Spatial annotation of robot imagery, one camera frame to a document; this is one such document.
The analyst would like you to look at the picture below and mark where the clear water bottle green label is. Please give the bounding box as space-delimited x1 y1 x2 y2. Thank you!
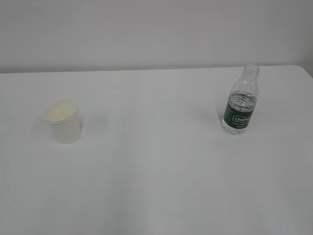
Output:
221 64 260 135

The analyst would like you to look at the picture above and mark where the white paper cup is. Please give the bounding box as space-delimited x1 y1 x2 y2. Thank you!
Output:
44 99 81 144

